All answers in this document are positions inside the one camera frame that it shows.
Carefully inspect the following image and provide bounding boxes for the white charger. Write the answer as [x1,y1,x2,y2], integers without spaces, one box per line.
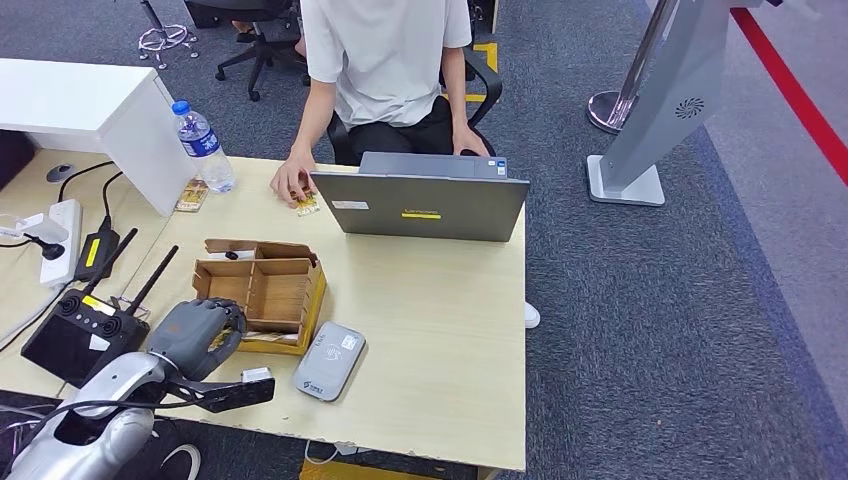
[0,213,70,246]

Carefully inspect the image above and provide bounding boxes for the person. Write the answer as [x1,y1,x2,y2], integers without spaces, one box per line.
[269,0,495,210]
[231,19,310,58]

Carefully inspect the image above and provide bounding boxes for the yellow box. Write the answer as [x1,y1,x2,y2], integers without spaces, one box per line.
[299,461,432,480]

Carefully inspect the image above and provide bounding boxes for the clear water bottle blue cap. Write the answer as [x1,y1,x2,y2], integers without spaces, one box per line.
[170,99,238,195]

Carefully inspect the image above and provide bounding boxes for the white power strip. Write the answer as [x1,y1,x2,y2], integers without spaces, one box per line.
[39,198,84,289]

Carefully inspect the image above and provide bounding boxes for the black power adapter yellow label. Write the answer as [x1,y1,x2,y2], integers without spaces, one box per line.
[72,225,122,283]

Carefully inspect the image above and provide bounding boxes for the white curved ring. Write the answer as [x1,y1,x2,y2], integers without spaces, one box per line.
[158,443,201,480]

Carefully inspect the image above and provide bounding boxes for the white cabinet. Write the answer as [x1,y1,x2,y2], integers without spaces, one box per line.
[0,57,200,218]

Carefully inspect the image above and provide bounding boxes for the black controller with antennas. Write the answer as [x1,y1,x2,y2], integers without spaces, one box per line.
[20,228,180,389]

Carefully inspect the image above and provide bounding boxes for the black camera bracket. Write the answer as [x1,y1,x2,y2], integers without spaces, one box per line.
[165,374,276,415]

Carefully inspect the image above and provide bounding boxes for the grey kiosk stand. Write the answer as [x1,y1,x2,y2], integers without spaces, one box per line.
[585,0,783,209]

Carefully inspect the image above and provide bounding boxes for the person's left hand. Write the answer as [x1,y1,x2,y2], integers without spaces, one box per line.
[452,124,492,158]

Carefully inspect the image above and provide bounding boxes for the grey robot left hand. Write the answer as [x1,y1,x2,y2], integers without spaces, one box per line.
[145,298,248,384]

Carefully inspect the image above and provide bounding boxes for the chrome stanchion post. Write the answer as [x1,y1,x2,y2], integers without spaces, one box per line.
[585,0,680,136]

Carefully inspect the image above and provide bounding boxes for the person's right hand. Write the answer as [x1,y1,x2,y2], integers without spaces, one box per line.
[269,150,319,210]

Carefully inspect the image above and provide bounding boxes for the white cable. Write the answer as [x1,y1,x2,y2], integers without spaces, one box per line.
[304,442,359,468]

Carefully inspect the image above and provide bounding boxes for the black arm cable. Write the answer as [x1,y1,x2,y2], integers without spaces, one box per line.
[26,397,200,439]

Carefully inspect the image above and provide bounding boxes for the black plug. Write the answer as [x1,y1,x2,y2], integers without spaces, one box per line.
[23,235,66,262]

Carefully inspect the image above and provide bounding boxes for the grey laptop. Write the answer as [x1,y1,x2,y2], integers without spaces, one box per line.
[309,151,531,244]

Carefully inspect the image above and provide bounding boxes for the grey card reader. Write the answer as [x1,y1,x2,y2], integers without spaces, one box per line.
[292,321,367,403]

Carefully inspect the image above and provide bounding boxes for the chrome stool base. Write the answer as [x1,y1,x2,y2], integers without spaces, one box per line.
[137,0,199,71]

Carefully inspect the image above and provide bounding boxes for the cardboard organizer box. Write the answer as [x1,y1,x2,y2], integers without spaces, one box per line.
[192,238,328,357]

